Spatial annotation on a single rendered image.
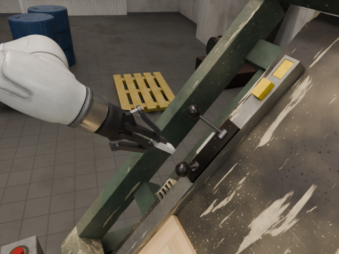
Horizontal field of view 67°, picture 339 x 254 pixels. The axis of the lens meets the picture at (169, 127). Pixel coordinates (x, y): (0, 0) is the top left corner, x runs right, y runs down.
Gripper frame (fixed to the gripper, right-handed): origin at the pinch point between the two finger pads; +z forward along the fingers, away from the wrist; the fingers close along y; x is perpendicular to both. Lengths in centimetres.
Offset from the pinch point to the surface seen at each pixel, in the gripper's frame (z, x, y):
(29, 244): -3, -20, 66
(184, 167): 0.4, 10.4, -1.1
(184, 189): 11.6, 5.9, 7.3
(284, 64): 11.7, 4.0, -35.7
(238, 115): 11.6, 3.4, -18.5
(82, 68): 109, -418, 95
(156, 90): 168, -271, 33
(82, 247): 12, -13, 57
